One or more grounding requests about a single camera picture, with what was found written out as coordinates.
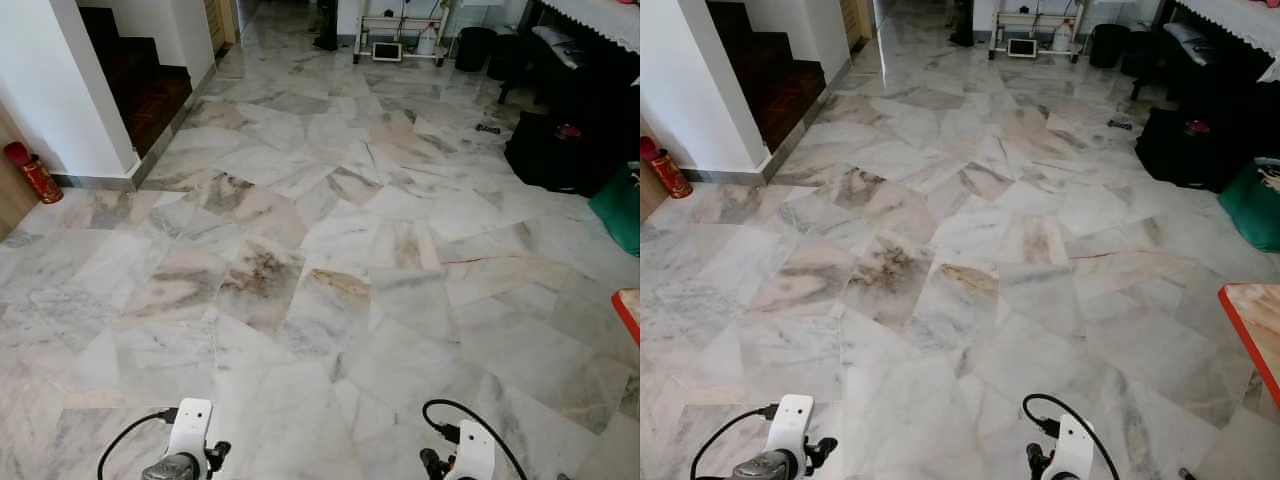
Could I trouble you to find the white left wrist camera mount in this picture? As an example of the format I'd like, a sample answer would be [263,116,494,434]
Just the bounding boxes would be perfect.
[165,398,214,473]
[764,394,814,471]

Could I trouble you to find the green bag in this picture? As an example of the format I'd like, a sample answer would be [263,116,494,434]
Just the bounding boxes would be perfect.
[1216,157,1280,254]
[588,163,641,257]

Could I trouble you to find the red cylinder canister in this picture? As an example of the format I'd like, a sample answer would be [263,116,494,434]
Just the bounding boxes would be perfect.
[3,141,64,205]
[640,136,693,200]

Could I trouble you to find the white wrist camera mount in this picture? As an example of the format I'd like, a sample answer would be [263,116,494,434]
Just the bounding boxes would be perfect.
[165,398,214,473]
[1050,414,1094,480]
[764,394,814,471]
[454,420,497,480]

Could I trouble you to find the light wooden cabinet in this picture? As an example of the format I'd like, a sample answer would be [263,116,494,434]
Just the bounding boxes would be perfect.
[640,158,669,223]
[0,100,41,241]

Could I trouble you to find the grey seat cushion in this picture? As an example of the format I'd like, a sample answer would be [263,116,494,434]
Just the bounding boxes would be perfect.
[530,25,581,71]
[1163,22,1216,66]

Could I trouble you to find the red edged table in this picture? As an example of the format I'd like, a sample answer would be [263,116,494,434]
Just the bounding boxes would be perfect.
[611,288,641,346]
[1217,283,1280,409]

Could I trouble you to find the white metal rack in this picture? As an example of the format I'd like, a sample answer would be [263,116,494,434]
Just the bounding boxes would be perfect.
[988,0,1086,64]
[352,0,453,68]

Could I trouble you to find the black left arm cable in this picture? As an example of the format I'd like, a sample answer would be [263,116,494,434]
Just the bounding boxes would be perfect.
[97,407,179,480]
[690,404,779,480]

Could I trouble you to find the large black bag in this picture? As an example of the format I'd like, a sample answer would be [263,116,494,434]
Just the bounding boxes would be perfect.
[1135,105,1256,194]
[503,108,626,198]

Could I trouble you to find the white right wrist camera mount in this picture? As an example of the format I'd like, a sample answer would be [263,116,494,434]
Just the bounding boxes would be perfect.
[1050,414,1094,480]
[454,420,497,480]

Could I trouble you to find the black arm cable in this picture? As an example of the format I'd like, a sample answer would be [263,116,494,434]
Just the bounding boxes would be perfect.
[422,398,528,480]
[1022,393,1122,480]
[690,404,779,480]
[97,407,179,480]

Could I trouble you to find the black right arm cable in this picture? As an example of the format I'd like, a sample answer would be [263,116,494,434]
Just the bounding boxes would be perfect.
[422,398,528,480]
[1022,393,1122,480]

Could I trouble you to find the light wooden door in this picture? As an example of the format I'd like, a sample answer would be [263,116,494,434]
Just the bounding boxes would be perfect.
[205,0,239,56]
[840,0,876,51]

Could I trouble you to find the black round bin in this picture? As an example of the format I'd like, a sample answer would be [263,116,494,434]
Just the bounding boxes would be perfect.
[455,27,498,73]
[1089,24,1131,69]

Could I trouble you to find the table with white lace cloth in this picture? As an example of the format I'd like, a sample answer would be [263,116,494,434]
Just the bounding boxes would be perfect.
[1175,0,1280,83]
[540,0,641,56]

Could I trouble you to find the dark wooden staircase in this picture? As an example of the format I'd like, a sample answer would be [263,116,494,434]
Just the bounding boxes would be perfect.
[706,0,827,154]
[78,5,193,159]

